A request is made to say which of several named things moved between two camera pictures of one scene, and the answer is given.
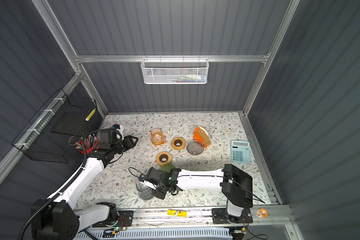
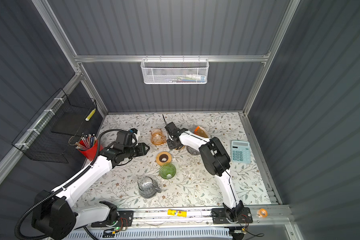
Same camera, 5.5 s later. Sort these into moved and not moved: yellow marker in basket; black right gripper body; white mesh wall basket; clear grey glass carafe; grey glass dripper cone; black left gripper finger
Moved: black right gripper body; black left gripper finger
Not moved: white mesh wall basket; clear grey glass carafe; yellow marker in basket; grey glass dripper cone
